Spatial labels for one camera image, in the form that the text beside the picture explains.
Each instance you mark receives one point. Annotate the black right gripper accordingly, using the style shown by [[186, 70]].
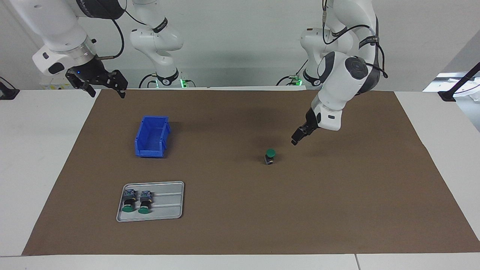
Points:
[[90, 73]]

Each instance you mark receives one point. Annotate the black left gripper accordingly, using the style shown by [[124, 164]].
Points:
[[311, 120]]

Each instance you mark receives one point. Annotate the green push button switch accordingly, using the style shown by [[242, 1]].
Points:
[[145, 204], [128, 202], [270, 153]]

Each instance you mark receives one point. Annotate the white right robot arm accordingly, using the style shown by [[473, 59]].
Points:
[[56, 30]]

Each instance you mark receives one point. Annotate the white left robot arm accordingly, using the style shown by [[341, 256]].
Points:
[[341, 82]]

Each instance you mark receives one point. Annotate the white box yellow label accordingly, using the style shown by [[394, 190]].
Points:
[[50, 81]]

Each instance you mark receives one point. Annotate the green lit base connector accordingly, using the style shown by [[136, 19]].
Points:
[[297, 80], [185, 83]]

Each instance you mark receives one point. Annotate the brown paper mat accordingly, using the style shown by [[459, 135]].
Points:
[[281, 206]]

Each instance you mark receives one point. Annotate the blue plastic bin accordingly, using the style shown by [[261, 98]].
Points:
[[150, 150]]

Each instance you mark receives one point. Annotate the black table clamp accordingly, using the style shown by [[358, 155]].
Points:
[[7, 92]]

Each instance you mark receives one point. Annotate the grey metal tray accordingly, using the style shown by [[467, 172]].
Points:
[[168, 206]]

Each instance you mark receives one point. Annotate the black angled stand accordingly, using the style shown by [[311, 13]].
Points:
[[450, 93]]

